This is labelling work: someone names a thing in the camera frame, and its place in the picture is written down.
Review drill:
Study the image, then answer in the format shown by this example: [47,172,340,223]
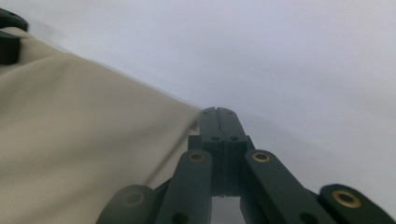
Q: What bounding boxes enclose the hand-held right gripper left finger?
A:
[188,106,225,197]

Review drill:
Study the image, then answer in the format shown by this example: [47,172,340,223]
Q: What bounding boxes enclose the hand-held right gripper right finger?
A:
[217,107,255,197]

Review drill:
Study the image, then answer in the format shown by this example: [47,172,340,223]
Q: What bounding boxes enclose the beige pants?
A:
[0,26,204,224]

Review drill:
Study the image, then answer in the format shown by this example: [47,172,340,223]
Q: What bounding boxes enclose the white table cover sheet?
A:
[0,0,396,224]

